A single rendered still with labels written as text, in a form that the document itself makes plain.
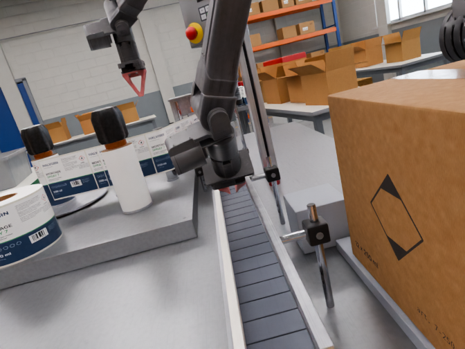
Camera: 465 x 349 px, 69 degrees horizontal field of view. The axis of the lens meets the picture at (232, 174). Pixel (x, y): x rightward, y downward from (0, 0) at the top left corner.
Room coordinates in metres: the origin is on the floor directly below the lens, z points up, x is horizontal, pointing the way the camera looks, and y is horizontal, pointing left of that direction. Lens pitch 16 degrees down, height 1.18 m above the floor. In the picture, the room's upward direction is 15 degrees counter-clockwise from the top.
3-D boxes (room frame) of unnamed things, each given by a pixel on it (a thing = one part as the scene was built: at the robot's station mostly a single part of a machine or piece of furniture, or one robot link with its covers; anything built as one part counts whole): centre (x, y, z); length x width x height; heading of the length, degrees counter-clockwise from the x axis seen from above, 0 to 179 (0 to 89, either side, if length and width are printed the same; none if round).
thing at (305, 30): (8.61, -1.92, 1.26); 2.77 x 0.60 x 2.51; 102
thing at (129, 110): (6.45, 1.56, 0.97); 0.48 x 0.47 x 0.37; 14
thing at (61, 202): (1.21, 0.62, 1.04); 0.09 x 0.09 x 0.29
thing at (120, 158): (0.96, 0.29, 1.03); 0.09 x 0.09 x 0.30
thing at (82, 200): (1.21, 0.62, 0.89); 0.31 x 0.31 x 0.01
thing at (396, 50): (4.68, -2.59, 0.97); 0.44 x 0.42 x 0.37; 98
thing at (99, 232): (1.16, 0.46, 0.86); 0.80 x 0.67 x 0.05; 1
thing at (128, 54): (1.07, 0.20, 1.30); 0.10 x 0.07 x 0.07; 4
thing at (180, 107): (1.47, 0.12, 1.01); 0.14 x 0.13 x 0.26; 1
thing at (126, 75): (1.08, 0.21, 1.23); 0.07 x 0.07 x 0.09; 4
